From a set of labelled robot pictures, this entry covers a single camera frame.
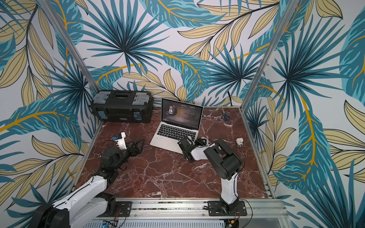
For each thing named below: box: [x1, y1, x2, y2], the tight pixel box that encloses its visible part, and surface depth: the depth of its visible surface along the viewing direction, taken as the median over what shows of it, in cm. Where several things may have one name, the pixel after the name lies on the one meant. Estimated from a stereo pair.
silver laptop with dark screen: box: [149, 97, 204, 155], surface depth 104 cm
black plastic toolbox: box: [90, 90, 155, 124], surface depth 102 cm
